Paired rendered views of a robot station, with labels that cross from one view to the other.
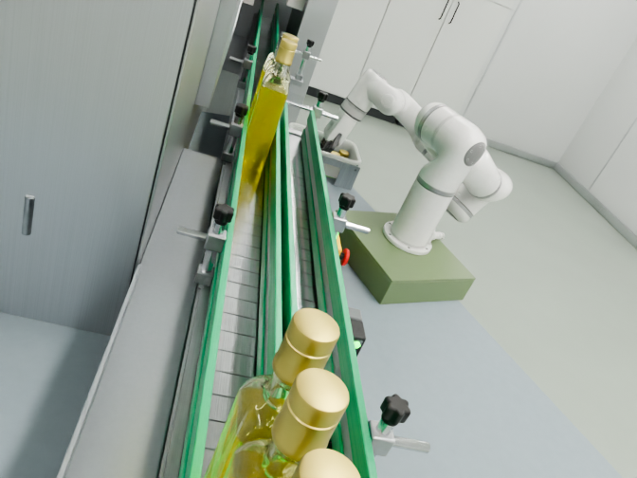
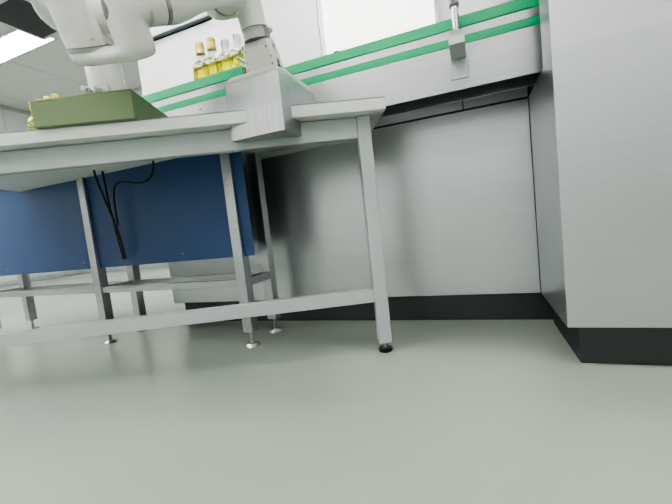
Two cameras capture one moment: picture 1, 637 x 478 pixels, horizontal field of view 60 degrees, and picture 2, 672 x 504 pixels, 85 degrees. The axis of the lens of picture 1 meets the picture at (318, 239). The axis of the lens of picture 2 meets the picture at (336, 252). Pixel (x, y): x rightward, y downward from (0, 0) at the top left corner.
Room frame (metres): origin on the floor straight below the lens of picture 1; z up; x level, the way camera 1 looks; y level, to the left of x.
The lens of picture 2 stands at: (2.36, -0.73, 0.42)
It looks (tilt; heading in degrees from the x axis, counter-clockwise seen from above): 5 degrees down; 127
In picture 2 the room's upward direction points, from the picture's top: 6 degrees counter-clockwise
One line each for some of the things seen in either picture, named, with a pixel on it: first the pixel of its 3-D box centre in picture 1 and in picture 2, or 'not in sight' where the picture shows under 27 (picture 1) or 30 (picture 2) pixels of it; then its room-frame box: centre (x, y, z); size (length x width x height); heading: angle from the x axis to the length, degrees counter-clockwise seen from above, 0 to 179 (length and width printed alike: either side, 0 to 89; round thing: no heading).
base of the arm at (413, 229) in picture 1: (425, 213); (102, 79); (1.22, -0.21, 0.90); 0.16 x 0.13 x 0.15; 125
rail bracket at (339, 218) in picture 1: (347, 230); not in sight; (0.88, -0.04, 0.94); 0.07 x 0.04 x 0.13; 105
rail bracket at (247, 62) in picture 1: (239, 64); not in sight; (1.63, 0.42, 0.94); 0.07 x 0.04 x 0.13; 105
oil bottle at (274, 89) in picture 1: (263, 120); (205, 89); (1.13, 0.21, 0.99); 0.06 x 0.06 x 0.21; 15
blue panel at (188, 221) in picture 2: not in sight; (109, 218); (0.58, 0.01, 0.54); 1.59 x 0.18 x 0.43; 15
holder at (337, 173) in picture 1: (310, 154); (277, 105); (1.58, 0.12, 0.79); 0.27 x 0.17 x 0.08; 105
